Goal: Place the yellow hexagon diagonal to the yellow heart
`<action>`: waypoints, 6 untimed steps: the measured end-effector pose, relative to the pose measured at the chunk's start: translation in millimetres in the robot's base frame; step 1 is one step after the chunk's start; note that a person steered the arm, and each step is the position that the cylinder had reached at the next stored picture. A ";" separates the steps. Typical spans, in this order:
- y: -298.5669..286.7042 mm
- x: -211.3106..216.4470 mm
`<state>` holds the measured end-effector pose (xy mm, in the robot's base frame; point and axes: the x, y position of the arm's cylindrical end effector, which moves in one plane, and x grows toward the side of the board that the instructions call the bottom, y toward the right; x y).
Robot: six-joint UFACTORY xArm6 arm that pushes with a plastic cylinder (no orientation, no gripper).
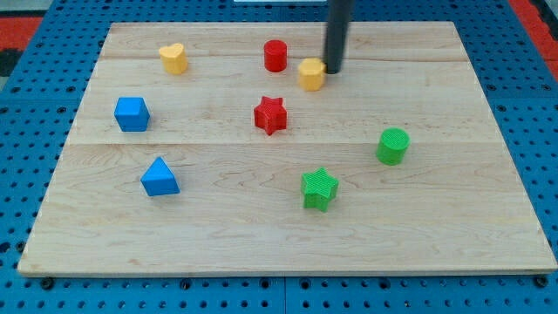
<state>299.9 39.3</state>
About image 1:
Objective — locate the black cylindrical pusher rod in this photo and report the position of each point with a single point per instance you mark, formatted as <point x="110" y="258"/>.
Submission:
<point x="337" y="27"/>

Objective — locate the green cylinder block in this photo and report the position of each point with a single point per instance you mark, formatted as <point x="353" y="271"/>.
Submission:
<point x="392" y="146"/>

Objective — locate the red cylinder block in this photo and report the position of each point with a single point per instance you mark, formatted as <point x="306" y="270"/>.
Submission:
<point x="275" y="55"/>

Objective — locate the yellow heart block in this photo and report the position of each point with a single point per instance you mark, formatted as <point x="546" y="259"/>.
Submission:
<point x="174" y="58"/>

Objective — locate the light wooden board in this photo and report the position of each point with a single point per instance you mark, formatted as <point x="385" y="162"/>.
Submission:
<point x="455" y="205"/>

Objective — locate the green star block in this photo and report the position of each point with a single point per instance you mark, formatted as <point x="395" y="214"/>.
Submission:
<point x="318" y="189"/>

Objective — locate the blue cube block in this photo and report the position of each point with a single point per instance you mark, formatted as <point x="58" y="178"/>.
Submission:
<point x="132" y="114"/>

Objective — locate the blue triangle block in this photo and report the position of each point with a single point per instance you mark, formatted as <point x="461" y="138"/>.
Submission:
<point x="158" y="179"/>

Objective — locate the yellow hexagon block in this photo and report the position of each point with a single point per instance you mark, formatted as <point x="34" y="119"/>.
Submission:
<point x="311" y="74"/>

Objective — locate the red star block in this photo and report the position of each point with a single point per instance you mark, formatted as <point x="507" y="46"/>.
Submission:
<point x="270" y="115"/>

